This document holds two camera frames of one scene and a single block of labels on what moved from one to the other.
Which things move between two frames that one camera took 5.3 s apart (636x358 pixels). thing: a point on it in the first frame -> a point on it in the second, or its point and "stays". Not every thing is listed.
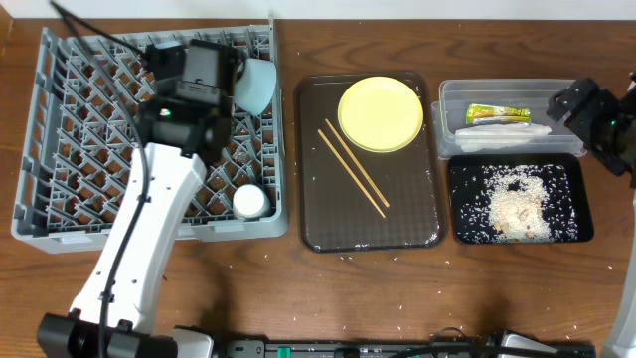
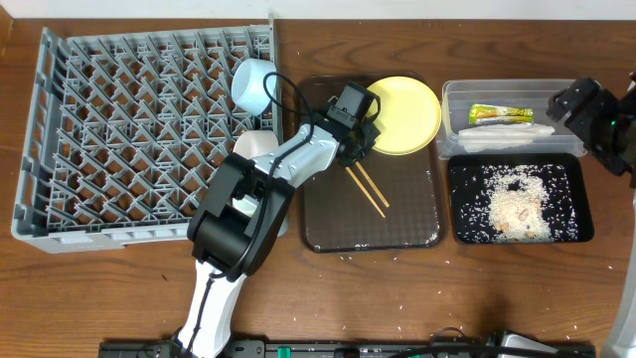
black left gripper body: x=238 y=70 -> x=359 y=147
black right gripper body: x=605 y=129 stays
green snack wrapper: x=478 y=114 stays
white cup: x=250 y=202 stays
